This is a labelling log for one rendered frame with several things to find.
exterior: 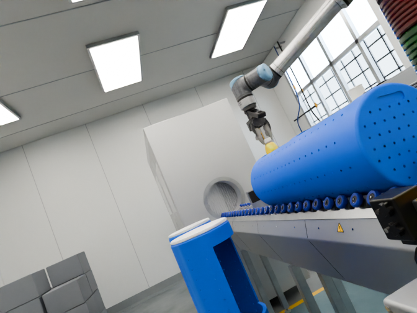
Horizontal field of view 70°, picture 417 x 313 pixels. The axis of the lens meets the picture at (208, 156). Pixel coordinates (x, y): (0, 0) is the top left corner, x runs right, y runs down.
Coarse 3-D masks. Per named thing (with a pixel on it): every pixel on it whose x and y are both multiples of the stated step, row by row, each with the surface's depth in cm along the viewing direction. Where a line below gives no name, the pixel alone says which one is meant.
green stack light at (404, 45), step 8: (416, 24) 27; (408, 32) 28; (416, 32) 27; (400, 40) 29; (408, 40) 28; (416, 40) 27; (408, 48) 28; (416, 48) 28; (408, 56) 29; (416, 56) 28; (416, 64) 28; (416, 72) 29
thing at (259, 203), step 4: (248, 192) 199; (252, 192) 198; (248, 196) 198; (252, 196) 197; (256, 196) 197; (252, 200) 196; (256, 200) 197; (260, 200) 199; (252, 204) 197; (256, 204) 198; (260, 204) 198; (264, 204) 199
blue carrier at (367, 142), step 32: (384, 96) 79; (416, 96) 80; (320, 128) 94; (352, 128) 76; (384, 128) 76; (416, 128) 78; (288, 160) 113; (320, 160) 92; (352, 160) 78; (384, 160) 74; (416, 160) 76; (256, 192) 154; (288, 192) 123; (320, 192) 103; (352, 192) 91; (384, 192) 84
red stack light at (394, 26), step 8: (384, 0) 29; (392, 0) 28; (400, 0) 27; (408, 0) 27; (416, 0) 26; (384, 8) 29; (392, 8) 28; (400, 8) 27; (408, 8) 27; (416, 8) 26; (384, 16) 30; (392, 16) 29; (400, 16) 28; (408, 16) 27; (416, 16) 26; (392, 24) 29; (400, 24) 28; (408, 24) 27; (400, 32) 28
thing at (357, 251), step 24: (240, 240) 240; (264, 240) 177; (288, 240) 141; (312, 240) 117; (336, 240) 101; (360, 240) 89; (384, 240) 80; (312, 264) 138; (336, 264) 115; (360, 264) 98; (384, 264) 86; (408, 264) 76; (384, 288) 97
